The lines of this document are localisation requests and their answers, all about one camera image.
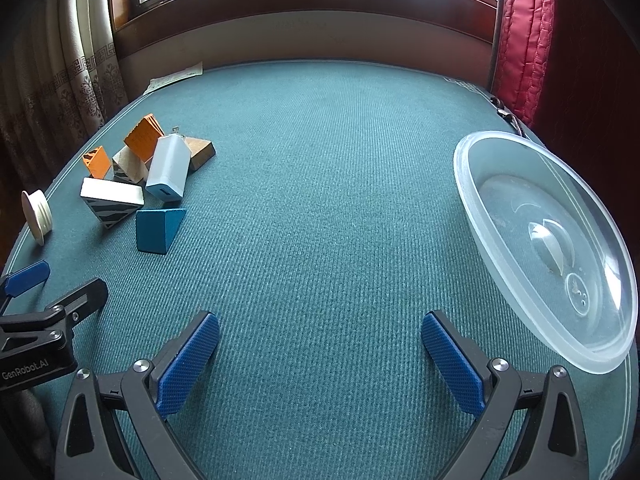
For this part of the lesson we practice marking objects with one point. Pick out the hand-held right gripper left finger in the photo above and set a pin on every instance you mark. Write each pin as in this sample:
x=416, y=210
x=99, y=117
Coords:
x=187, y=365

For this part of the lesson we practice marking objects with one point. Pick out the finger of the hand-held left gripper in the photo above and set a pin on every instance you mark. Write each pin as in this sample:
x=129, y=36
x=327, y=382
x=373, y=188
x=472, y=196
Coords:
x=27, y=277
x=82, y=300

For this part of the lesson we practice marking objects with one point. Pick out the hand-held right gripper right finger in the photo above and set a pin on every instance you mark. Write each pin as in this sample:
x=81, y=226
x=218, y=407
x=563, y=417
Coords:
x=452, y=365

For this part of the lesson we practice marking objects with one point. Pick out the cream plastic screw cap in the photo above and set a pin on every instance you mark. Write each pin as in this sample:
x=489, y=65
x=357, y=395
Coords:
x=36, y=215

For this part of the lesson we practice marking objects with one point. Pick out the blue wedge block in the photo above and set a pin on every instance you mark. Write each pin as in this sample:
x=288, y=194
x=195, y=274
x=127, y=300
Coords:
x=152, y=230

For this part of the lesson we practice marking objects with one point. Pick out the white striped wedge block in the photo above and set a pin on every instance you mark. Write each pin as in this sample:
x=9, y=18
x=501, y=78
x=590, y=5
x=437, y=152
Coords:
x=111, y=192

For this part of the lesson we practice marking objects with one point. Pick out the small orange striped wedge block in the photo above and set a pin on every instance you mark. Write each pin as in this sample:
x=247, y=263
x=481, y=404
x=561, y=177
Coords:
x=100, y=162

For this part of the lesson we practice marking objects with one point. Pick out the clear plastic bowl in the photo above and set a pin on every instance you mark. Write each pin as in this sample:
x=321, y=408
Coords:
x=545, y=260

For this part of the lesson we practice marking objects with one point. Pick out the pale wooden wedge block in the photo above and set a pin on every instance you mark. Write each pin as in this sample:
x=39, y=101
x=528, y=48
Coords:
x=127, y=162

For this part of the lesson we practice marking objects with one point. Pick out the white USB charger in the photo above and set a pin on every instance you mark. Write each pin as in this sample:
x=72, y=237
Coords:
x=169, y=167

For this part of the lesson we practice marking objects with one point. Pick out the large orange wedge block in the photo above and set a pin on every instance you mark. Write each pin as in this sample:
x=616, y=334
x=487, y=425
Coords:
x=142, y=140

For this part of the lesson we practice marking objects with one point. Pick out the brown wooden block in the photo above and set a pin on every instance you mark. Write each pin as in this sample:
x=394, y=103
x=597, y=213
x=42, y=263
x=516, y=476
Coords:
x=201, y=150

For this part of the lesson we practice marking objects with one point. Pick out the beige patterned curtain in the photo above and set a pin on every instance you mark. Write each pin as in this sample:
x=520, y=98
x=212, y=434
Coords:
x=65, y=75

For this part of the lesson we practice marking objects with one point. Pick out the green table mat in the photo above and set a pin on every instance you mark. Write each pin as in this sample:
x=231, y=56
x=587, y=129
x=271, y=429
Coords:
x=320, y=185

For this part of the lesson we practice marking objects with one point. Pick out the white paper card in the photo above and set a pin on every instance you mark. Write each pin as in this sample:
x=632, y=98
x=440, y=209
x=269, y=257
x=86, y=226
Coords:
x=175, y=76

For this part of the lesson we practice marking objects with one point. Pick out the red quilted curtain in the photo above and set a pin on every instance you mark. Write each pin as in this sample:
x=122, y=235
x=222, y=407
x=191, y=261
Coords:
x=525, y=35

